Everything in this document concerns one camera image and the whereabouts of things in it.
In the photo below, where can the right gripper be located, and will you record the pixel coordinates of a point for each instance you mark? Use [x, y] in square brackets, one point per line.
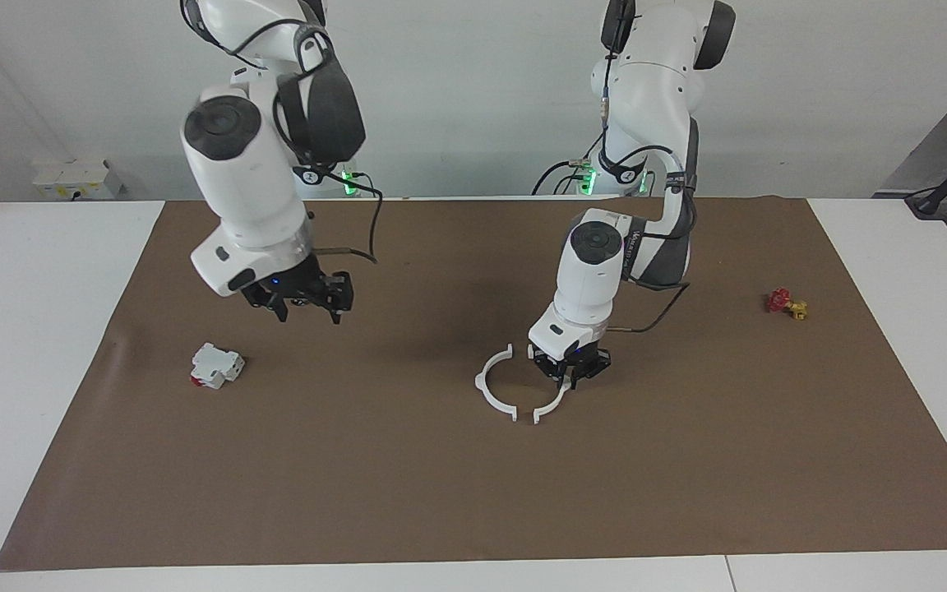
[297, 284]

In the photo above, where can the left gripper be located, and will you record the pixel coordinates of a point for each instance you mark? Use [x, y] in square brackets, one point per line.
[572, 355]

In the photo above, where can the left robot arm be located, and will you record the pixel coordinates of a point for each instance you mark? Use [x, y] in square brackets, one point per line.
[646, 99]

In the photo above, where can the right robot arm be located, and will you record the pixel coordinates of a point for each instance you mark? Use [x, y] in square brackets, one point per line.
[243, 181]

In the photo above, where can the red and yellow valve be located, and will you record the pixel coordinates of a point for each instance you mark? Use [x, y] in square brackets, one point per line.
[784, 303]

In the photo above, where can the white power strip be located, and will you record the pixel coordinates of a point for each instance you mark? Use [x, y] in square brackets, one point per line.
[79, 179]

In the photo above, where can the white circuit breaker red switch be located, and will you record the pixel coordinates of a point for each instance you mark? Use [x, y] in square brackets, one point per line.
[215, 367]

